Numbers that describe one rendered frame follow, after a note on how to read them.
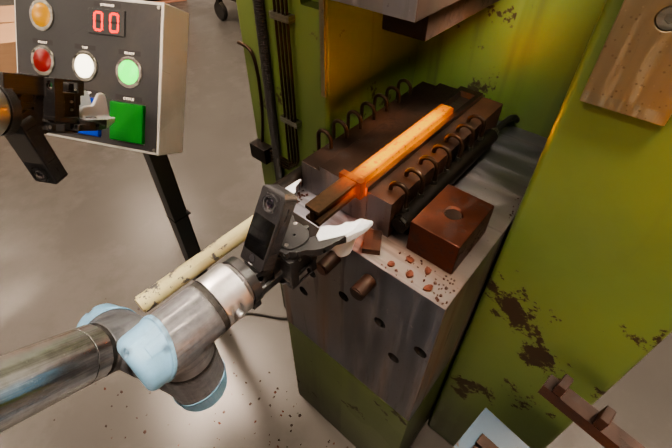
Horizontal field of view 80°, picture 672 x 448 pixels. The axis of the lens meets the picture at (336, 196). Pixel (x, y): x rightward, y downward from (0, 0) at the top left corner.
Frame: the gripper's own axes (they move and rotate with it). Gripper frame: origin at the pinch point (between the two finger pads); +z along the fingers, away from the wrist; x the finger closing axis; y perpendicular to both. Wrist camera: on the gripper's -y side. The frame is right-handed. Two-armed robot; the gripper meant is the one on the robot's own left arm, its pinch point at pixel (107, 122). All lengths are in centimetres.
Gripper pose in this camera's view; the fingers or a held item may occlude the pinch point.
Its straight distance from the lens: 85.6
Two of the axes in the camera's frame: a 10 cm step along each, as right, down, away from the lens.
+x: -9.6, -1.8, 2.0
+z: 2.4, -1.9, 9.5
